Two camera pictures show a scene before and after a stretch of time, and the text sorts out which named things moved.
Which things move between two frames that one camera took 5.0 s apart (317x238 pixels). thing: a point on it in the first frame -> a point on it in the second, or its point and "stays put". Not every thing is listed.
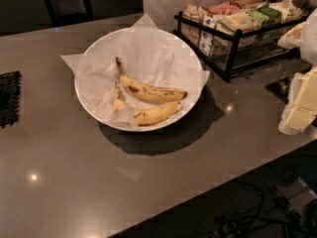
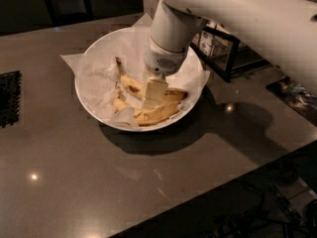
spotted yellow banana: (145, 115) stays put
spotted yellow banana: (152, 93) stays put
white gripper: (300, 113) -> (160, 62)
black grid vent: (10, 88) stays put
